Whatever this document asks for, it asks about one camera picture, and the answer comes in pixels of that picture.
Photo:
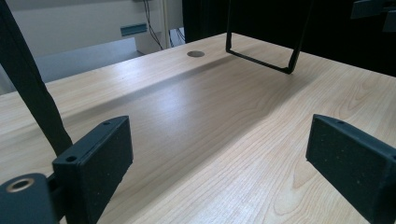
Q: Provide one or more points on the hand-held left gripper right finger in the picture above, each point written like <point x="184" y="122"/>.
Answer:
<point x="351" y="165"/>

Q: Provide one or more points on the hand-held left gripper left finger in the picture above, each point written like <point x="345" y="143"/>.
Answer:
<point x="99" y="168"/>

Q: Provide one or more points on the black desk shelf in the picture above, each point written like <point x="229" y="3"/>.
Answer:
<point x="28" y="87"/>

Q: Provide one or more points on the grey partition panel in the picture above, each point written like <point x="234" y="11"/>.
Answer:
<point x="93" y="59"/>

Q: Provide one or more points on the blue-grey wall plate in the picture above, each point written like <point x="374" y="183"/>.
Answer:
<point x="134" y="30"/>

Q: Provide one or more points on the white vertical wall trim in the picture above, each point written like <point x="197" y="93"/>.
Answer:
<point x="165" y="21"/>

